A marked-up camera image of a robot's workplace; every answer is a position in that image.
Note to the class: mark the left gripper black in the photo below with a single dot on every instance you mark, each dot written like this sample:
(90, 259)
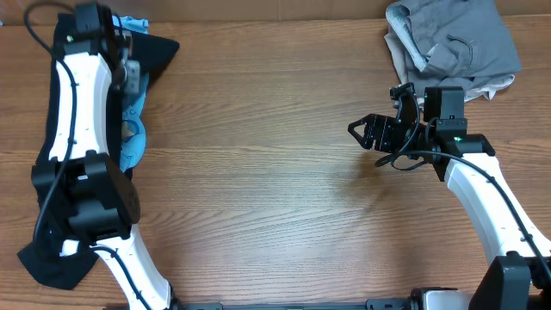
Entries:
(134, 84)

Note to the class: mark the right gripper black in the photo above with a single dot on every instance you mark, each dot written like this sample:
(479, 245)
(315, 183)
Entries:
(383, 133)

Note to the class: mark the black t-shirt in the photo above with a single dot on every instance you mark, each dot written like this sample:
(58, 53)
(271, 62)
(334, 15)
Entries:
(153, 53)

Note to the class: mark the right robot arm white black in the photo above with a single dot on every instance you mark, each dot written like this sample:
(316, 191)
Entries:
(434, 132)

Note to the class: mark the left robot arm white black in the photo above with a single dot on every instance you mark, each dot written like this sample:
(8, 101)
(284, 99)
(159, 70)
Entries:
(89, 208)

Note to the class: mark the light blue t-shirt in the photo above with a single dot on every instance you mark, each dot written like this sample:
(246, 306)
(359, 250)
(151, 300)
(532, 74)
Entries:
(133, 130)

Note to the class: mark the gray folded garment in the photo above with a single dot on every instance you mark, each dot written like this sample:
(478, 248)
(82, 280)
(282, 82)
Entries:
(451, 43)

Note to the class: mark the black garment under blue shirt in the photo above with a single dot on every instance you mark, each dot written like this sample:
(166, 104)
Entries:
(41, 257)

